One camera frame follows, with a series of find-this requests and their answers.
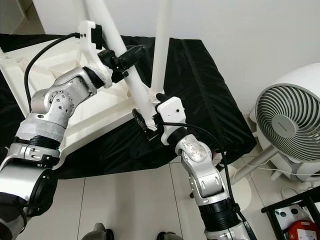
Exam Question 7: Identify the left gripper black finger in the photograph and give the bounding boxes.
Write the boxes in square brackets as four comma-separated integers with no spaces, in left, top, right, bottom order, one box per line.
[119,45,149,70]

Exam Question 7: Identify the white plastic table leg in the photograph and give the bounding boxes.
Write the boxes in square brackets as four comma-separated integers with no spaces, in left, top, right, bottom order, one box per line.
[149,0,174,101]
[83,0,159,133]
[70,0,87,38]

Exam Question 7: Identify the black cloth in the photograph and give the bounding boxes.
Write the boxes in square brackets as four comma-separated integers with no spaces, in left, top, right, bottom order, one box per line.
[0,32,256,180]

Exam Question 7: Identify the grey right robot foot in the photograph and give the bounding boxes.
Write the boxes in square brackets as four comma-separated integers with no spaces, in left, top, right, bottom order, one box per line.
[156,231,183,240]

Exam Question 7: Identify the grey robot foot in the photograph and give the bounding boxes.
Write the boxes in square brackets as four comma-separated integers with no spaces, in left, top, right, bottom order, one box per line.
[156,231,183,240]
[94,223,116,240]

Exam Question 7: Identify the grey left robot foot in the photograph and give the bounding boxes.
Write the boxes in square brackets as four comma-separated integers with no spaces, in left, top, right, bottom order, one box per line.
[94,223,116,240]

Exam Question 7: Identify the black metal rack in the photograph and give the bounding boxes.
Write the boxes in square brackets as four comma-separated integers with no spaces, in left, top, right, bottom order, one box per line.
[260,192,320,240]

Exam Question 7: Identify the white plastic device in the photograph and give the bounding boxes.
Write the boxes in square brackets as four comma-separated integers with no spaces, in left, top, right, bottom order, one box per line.
[272,207,303,226]

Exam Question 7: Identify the red round device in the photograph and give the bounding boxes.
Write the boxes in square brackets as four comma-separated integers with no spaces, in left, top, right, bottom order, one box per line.
[287,220,320,240]

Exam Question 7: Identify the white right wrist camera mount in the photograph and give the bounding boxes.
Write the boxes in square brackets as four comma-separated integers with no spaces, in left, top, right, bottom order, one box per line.
[157,96,187,146]

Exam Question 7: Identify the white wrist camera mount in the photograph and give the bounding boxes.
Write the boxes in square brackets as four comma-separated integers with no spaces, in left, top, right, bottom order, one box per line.
[157,96,187,146]
[79,20,116,86]

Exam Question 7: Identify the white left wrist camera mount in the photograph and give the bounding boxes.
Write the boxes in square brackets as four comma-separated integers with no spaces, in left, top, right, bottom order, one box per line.
[79,20,116,86]

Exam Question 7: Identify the white pedestal fan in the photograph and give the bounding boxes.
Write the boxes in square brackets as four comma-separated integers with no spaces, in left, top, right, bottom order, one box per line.
[230,62,320,201]

